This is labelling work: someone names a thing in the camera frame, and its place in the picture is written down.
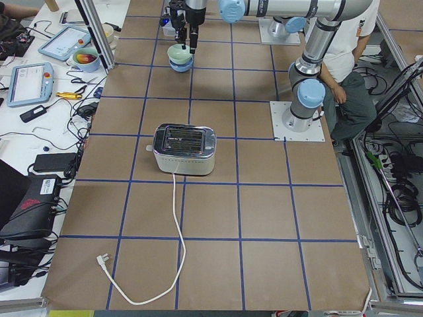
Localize upper teach pendant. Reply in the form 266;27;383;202
38;26;91;61

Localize aluminium frame post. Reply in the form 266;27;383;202
75;0;115;73

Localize white toaster power cable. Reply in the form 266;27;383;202
96;173;186;306

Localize person in white shirt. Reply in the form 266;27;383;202
320;1;380;145

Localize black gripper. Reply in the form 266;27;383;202
169;0;207;54

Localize lower teach pendant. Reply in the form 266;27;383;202
7;62;54;108

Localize clear plastic food container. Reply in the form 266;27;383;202
162;23;176;37

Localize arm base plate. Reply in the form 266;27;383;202
270;101;325;142
258;18;301;46

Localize blue bowl with fruit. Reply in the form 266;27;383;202
67;48;100;73

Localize black laptop computer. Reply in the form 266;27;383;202
1;161;60;240

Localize cream bowl with lemon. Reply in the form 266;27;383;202
102;24;119;50

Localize scissors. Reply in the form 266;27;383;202
71;77;97;85

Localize green bowl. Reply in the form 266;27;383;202
167;44;192;65

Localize black power brick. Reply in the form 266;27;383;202
33;153;76;172

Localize yellow handled tool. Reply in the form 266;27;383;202
56;92;83;100

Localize cream toaster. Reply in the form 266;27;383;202
146;123;217;176

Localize black power adapter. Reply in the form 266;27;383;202
20;105;47;123

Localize teach pendant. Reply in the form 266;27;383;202
7;62;54;108
38;26;91;61

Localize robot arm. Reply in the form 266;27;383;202
160;1;307;54
218;0;372;133

